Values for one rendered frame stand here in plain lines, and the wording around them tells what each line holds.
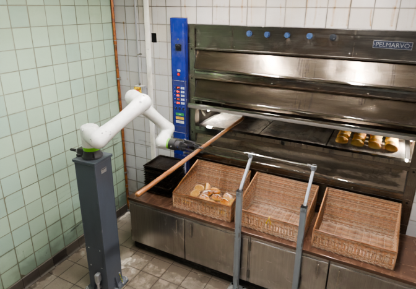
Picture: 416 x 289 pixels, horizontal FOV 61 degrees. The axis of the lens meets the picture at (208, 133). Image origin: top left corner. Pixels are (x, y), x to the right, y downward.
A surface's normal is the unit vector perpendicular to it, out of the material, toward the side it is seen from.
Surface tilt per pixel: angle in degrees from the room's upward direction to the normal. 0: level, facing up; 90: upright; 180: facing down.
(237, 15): 90
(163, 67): 90
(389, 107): 70
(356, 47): 91
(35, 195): 90
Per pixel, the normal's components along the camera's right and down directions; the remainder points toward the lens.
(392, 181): -0.43, -0.04
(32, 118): 0.89, 0.16
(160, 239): -0.46, 0.30
